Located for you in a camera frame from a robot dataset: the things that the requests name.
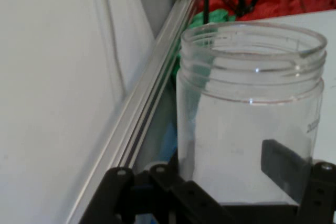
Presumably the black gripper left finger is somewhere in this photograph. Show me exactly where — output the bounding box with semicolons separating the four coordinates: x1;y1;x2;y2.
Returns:
78;153;232;224

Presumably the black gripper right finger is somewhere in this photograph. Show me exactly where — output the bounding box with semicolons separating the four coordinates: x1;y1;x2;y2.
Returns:
261;138;336;224

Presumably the clear plastic jar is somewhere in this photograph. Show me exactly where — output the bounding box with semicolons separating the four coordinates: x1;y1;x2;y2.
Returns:
175;21;328;206

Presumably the green interlocking foam piece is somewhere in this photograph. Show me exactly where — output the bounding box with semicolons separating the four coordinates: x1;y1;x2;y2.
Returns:
188;7;238;29

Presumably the aluminium rail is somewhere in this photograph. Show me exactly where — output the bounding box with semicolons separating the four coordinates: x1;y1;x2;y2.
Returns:
65;0;208;224

